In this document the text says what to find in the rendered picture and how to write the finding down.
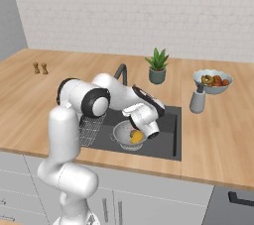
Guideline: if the grey cupboard panel under sink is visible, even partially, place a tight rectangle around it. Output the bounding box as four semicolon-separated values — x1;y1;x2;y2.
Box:
93;165;215;208

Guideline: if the dark grey sink faucet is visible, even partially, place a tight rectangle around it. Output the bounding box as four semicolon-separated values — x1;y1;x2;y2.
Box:
113;62;129;87

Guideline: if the brown wooden shaker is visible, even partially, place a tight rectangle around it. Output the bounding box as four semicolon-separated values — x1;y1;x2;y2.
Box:
41;62;50;76
32;61;41;75

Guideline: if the yellow-green fruit in bowl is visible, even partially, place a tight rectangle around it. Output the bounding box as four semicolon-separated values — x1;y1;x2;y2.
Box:
200;74;214;85

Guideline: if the dark grey sink basin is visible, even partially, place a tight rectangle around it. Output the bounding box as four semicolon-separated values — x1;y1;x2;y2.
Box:
79;101;184;163

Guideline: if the green plant in grey pot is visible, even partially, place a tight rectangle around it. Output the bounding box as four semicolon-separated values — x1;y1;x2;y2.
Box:
144;47;171;85

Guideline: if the grey cupboard door handle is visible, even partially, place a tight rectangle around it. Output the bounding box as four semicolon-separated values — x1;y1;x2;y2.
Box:
116;200;125;225
101;197;110;224

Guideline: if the pale blue fruit bowl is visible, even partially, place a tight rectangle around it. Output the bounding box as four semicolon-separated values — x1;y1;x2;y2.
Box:
191;68;234;96

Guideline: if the wire dish rack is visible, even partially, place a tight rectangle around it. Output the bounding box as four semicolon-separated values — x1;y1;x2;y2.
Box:
78;112;107;148

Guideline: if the grey drawer front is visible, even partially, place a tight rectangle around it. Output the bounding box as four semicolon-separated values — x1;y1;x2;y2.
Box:
0;151;34;177
0;169;43;199
0;188;52;225

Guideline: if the black dishwasher handle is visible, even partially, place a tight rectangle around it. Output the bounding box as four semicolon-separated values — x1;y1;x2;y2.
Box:
227;190;254;208

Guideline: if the white colander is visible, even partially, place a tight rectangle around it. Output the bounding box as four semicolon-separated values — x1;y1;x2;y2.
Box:
111;119;149;152

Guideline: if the grey soap dispenser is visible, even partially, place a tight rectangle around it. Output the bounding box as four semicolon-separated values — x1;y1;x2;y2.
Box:
189;82;208;115

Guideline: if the orange fruit in bowl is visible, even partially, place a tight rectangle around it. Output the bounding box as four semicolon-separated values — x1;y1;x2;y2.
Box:
212;74;223;87

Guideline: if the grey cupboard door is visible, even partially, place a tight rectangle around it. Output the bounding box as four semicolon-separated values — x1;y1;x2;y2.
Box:
86;186;116;225
112;188;207;225

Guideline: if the grey dishwasher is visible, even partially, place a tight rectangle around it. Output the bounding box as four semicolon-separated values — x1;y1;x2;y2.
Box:
201;184;254;225

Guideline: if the yellow mango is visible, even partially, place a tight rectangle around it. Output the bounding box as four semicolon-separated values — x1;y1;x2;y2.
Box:
129;130;145;145

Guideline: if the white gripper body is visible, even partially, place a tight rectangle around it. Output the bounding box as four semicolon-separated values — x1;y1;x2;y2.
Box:
121;102;147;119

